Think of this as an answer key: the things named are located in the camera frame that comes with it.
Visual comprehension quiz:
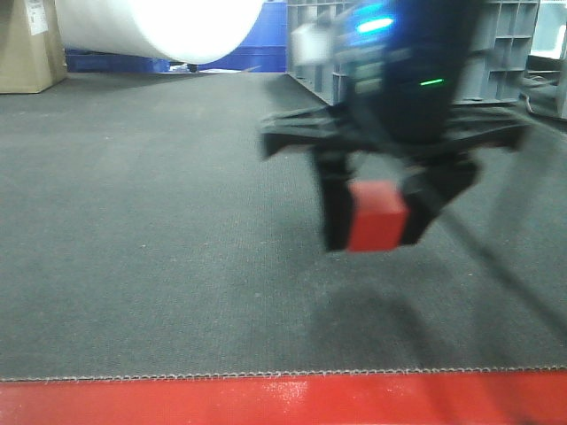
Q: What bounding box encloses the dark grey table mat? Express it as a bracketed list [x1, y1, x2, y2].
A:
[1, 73, 566, 380]

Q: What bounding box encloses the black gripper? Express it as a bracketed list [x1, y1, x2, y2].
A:
[259, 105, 528, 245]

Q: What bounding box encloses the red metal table edge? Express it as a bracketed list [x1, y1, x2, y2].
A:
[1, 372, 566, 424]

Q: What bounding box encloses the white foam roll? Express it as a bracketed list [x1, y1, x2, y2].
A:
[55, 1, 263, 65]

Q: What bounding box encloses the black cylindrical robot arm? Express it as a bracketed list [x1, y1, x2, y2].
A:
[260, 1, 528, 252]

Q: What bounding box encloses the red magnetic cube block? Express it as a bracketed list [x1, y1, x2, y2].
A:
[346, 180, 409, 252]

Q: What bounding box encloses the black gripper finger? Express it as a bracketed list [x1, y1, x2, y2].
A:
[312, 150, 353, 252]

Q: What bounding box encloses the grey plastic grid crate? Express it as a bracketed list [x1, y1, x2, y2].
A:
[287, 1, 540, 104]

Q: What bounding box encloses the cardboard box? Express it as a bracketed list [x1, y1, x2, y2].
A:
[1, 1, 67, 94]

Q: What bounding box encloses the blue plastic bin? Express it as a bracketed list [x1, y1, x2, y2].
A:
[64, 1, 287, 73]

